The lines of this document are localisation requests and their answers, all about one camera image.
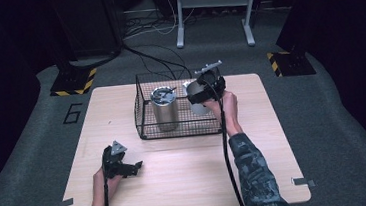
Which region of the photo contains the black stand base striped edge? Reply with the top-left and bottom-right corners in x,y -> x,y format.
48,65 -> 100,98
265,47 -> 317,79

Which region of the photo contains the person's right hand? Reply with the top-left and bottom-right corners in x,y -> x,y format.
201,89 -> 244,139

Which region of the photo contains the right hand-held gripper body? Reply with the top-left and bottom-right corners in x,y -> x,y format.
193,59 -> 229,104

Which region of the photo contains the white floor cable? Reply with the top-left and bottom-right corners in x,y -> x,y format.
120,0 -> 200,41

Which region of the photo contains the black floor cable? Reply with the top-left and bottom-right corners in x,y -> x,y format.
121,36 -> 194,86

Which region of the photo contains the black cabinet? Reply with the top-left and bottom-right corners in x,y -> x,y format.
46,0 -> 125,63

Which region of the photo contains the right hand-held gripper black cable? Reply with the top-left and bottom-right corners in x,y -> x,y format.
202,75 -> 248,206

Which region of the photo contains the person's left hand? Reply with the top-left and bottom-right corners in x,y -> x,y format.
88,165 -> 127,206

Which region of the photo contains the black wire basket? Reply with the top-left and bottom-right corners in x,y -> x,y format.
130,65 -> 231,142

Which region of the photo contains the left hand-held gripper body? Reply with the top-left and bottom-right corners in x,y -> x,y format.
99,139 -> 132,181

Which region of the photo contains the silver metal mug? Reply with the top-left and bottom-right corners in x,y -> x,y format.
181,77 -> 218,118

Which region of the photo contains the steel tumbler with straw lid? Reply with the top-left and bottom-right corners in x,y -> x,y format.
149,84 -> 181,134

